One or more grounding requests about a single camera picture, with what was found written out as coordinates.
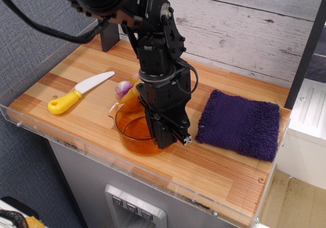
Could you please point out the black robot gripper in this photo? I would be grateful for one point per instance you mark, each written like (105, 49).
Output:
(167, 96)

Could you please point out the orange transparent plastic pot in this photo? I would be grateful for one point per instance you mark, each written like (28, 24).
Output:
(130, 122)

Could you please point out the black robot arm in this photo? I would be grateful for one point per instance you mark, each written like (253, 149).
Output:
(151, 29)

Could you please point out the black yellow object corner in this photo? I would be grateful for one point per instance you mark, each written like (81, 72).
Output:
(16, 214)

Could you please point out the plush taco toy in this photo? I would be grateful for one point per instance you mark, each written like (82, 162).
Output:
(127, 89)

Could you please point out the purple folded towel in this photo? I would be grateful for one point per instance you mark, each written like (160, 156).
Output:
(249, 128)

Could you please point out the silver dispenser button panel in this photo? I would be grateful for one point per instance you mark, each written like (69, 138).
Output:
(128, 210)

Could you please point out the grey toy fridge cabinet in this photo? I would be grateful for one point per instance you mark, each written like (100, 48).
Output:
(87, 179)

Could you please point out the white ribbed side unit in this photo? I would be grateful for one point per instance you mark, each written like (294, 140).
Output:
(302, 153)

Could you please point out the yellow handled toy knife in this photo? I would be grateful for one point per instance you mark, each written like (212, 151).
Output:
(62, 104)

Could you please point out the black left vertical post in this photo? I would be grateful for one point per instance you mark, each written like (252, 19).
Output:
(109, 37)

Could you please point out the black vertical post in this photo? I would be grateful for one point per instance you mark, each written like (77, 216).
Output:
(307, 55)
(109, 37)

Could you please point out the black right vertical post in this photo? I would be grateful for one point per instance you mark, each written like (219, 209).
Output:
(307, 55)

